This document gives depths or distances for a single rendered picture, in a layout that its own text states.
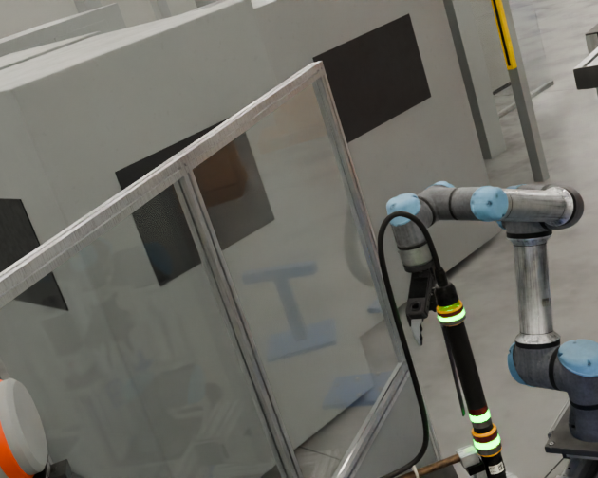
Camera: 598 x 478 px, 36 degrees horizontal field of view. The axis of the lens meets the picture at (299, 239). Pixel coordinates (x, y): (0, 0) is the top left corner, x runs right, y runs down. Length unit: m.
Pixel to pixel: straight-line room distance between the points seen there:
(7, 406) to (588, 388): 1.50
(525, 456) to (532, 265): 2.01
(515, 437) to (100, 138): 2.31
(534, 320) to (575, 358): 0.15
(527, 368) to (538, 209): 0.50
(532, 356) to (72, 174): 2.16
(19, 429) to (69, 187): 2.56
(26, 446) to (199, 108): 3.00
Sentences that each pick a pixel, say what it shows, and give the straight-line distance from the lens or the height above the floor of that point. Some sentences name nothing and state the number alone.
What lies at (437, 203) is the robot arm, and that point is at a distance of 2.12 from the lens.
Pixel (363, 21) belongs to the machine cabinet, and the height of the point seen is 1.80.
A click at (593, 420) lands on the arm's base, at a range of 2.51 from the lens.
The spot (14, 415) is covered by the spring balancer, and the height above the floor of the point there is 1.92.
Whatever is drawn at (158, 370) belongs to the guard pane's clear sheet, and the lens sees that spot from 2.03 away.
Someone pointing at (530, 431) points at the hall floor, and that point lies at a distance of 4.54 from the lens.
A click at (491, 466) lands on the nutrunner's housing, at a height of 1.51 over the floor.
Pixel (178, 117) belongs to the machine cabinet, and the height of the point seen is 1.82.
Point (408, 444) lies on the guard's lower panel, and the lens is 3.18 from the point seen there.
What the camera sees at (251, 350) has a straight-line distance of 2.31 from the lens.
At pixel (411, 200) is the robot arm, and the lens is 2.06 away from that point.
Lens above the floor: 2.46
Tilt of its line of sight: 18 degrees down
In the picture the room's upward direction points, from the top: 18 degrees counter-clockwise
